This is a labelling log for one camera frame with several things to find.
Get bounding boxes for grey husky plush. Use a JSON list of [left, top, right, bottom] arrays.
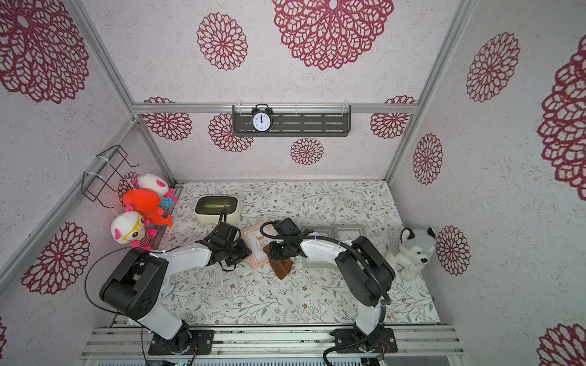
[[385, 227, 436, 281]]

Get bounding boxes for white pink plush top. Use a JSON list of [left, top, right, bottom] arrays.
[[132, 173, 175, 198]]

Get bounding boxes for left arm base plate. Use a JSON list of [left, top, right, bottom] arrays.
[[147, 321, 215, 355]]

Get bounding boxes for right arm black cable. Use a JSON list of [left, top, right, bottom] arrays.
[[259, 220, 393, 366]]

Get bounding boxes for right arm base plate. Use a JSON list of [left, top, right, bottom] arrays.
[[330, 325, 398, 354]]

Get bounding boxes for brown cloth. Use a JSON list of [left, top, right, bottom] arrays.
[[262, 246, 293, 280]]

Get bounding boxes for black wire basket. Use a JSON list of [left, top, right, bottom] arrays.
[[80, 144, 140, 209]]

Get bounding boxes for cream box with green lid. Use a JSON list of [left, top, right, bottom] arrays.
[[193, 195, 242, 224]]

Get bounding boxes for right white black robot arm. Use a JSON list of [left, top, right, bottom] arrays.
[[259, 218, 395, 336]]

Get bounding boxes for red plush toy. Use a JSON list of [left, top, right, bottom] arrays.
[[123, 188, 173, 227]]

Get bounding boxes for grey wall shelf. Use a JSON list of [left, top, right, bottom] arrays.
[[232, 105, 352, 137]]

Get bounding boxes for pink picture frame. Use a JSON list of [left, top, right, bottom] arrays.
[[241, 223, 273, 269]]

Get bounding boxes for black alarm clock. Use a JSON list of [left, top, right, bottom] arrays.
[[251, 104, 273, 134]]

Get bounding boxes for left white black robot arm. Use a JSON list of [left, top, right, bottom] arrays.
[[99, 215, 252, 341]]

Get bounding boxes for white plush with yellow glasses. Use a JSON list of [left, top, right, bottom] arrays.
[[111, 211, 157, 252]]

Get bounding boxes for white round alarm clock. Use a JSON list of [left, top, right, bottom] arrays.
[[159, 276, 176, 298]]

